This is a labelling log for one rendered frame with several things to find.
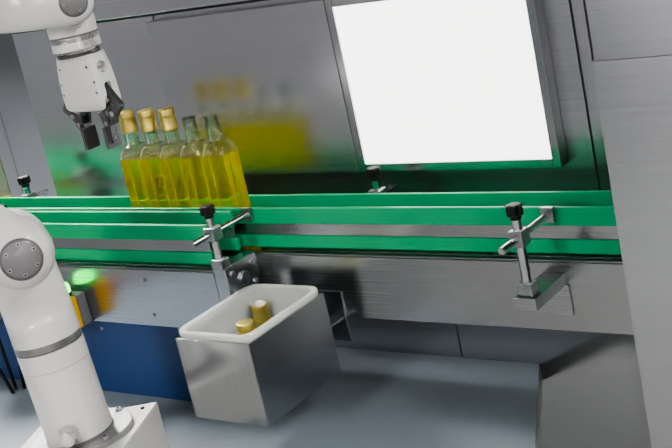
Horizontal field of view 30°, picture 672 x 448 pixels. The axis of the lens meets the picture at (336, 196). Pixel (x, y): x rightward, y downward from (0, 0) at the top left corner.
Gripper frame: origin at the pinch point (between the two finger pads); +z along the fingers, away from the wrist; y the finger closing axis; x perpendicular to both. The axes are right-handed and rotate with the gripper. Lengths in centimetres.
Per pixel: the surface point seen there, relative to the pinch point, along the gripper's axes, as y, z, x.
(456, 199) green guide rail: -48, 24, -33
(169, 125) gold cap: 12.3, 6.1, -28.9
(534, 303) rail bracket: -72, 34, -13
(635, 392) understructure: -71, 65, -45
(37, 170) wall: 273, 68, -200
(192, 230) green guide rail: 0.4, 23.5, -16.3
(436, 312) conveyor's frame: -46, 41, -24
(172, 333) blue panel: 13, 46, -17
